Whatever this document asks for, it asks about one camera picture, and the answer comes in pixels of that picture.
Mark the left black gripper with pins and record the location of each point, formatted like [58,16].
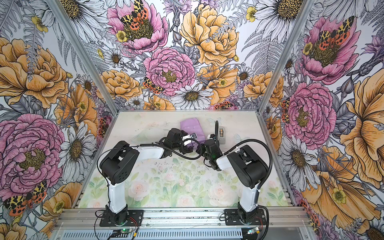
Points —
[185,149]

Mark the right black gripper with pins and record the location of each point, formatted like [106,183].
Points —
[199,149]

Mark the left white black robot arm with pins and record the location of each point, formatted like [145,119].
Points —
[118,164]

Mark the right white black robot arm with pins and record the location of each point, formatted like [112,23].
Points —
[251,170]

